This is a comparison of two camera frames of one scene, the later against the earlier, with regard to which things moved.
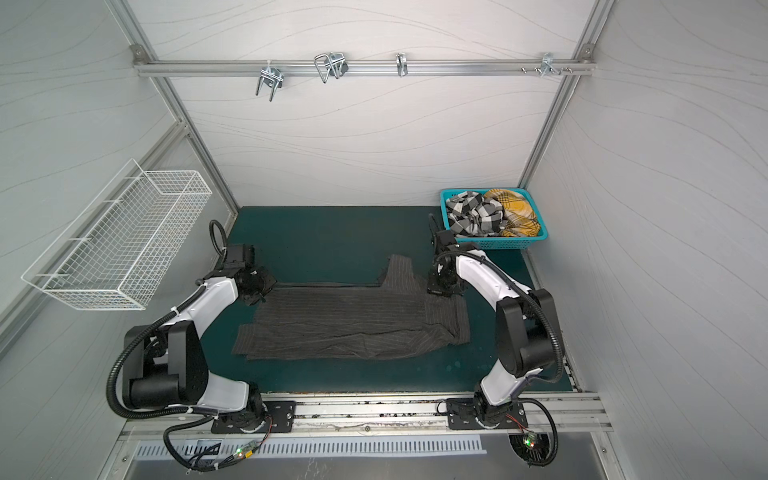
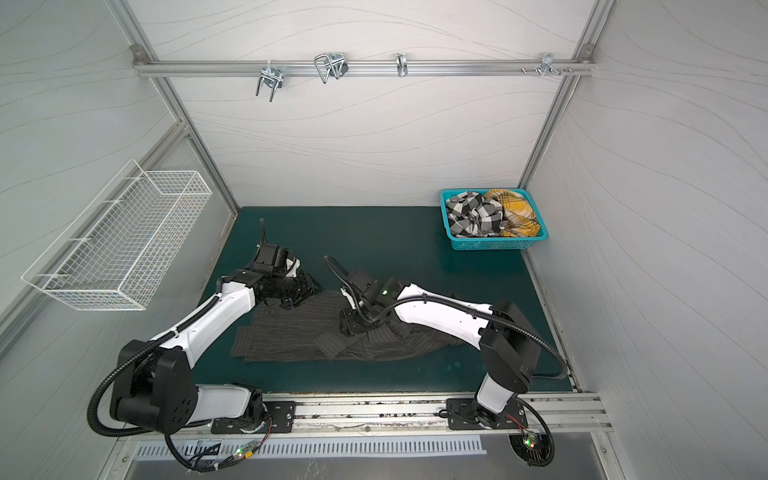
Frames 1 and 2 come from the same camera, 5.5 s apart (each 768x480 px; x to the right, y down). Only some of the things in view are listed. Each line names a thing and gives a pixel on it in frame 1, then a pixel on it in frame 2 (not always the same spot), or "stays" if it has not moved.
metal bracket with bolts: (547, 64) stays
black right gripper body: (441, 282) -> (351, 321)
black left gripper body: (261, 282) -> (293, 289)
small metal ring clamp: (401, 63) stays
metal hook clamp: (272, 77) stays
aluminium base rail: (380, 414) stays
